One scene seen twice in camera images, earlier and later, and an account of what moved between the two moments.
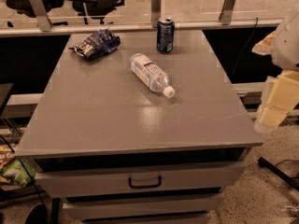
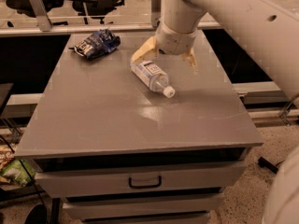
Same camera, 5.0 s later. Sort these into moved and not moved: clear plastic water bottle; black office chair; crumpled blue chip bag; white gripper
Moved: white gripper
Not moved: crumpled blue chip bag; clear plastic water bottle; black office chair
